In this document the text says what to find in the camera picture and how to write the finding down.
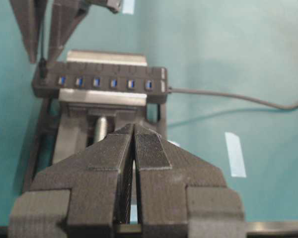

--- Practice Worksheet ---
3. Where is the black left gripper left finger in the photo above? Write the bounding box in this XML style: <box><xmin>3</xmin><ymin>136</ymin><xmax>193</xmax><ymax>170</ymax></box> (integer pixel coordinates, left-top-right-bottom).
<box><xmin>8</xmin><ymin>124</ymin><xmax>134</xmax><ymax>238</ymax></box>

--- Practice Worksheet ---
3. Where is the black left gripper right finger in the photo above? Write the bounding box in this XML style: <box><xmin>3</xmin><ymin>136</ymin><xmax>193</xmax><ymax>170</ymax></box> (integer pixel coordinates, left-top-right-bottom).
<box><xmin>134</xmin><ymin>125</ymin><xmax>247</xmax><ymax>238</ymax></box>

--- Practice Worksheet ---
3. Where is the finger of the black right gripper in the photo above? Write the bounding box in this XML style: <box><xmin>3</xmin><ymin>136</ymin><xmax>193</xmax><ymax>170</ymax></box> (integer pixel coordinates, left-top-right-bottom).
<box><xmin>9</xmin><ymin>0</ymin><xmax>41</xmax><ymax>63</ymax></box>

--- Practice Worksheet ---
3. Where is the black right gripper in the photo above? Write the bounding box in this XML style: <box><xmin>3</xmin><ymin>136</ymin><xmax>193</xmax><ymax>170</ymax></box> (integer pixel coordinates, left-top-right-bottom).
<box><xmin>47</xmin><ymin>0</ymin><xmax>122</xmax><ymax>67</ymax></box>

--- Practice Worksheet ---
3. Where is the black multiport USB hub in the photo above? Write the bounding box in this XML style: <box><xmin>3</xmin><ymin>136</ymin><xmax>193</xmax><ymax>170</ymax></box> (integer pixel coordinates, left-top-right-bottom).
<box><xmin>32</xmin><ymin>61</ymin><xmax>168</xmax><ymax>104</ymax></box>

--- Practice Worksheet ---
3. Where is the blue tape left of vise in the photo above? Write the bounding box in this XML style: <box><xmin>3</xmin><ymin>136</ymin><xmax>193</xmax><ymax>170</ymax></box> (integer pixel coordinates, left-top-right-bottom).
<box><xmin>130</xmin><ymin>204</ymin><xmax>138</xmax><ymax>224</ymax></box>

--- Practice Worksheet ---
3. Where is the blue tape on right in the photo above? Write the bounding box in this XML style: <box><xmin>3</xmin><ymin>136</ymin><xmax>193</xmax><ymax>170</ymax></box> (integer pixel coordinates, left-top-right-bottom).
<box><xmin>122</xmin><ymin>0</ymin><xmax>136</xmax><ymax>15</ymax></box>

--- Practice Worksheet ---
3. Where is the blue tape at bottom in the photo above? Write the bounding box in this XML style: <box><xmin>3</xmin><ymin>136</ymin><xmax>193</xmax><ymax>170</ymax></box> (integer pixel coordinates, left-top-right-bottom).
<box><xmin>224</xmin><ymin>132</ymin><xmax>247</xmax><ymax>178</ymax></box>

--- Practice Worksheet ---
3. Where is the black bench vise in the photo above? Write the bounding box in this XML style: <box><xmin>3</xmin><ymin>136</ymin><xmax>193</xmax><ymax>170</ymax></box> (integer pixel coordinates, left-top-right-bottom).
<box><xmin>22</xmin><ymin>50</ymin><xmax>167</xmax><ymax>191</ymax></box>

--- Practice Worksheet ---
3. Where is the silver vise crank handle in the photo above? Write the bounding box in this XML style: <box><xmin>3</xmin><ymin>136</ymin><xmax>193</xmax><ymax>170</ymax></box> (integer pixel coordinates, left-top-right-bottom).
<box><xmin>94</xmin><ymin>117</ymin><xmax>108</xmax><ymax>143</ymax></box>

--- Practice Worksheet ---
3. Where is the black hub power cable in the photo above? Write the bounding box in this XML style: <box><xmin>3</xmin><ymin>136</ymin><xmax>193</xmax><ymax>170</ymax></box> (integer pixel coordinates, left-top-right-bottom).
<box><xmin>165</xmin><ymin>86</ymin><xmax>298</xmax><ymax>111</ymax></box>

